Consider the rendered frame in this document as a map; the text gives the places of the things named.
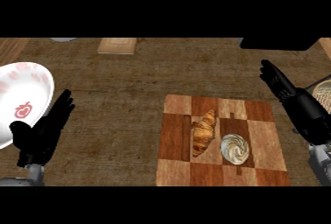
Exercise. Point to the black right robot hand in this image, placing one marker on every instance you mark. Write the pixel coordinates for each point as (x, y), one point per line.
(302, 108)

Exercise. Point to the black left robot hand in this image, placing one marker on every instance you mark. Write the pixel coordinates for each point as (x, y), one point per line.
(41, 137)

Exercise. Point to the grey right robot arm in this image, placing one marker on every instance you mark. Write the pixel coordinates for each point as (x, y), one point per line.
(321, 163)

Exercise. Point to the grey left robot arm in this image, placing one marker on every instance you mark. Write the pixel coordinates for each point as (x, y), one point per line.
(32, 176)

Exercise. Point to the checkered wooden cutting board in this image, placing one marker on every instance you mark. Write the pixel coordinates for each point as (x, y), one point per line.
(224, 140)

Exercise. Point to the white plate with red print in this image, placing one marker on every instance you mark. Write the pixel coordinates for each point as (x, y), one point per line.
(20, 102)

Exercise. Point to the black appliance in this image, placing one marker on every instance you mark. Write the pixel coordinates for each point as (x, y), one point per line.
(280, 43)

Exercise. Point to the golden brown croissant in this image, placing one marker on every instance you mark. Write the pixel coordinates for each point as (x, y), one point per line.
(203, 132)

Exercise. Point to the brown wooden panel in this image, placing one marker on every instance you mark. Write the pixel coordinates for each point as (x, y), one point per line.
(12, 48)

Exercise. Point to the grey round object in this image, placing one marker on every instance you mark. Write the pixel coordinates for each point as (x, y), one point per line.
(63, 39)

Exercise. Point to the pale wooden block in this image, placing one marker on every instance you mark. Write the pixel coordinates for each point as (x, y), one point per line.
(117, 45)

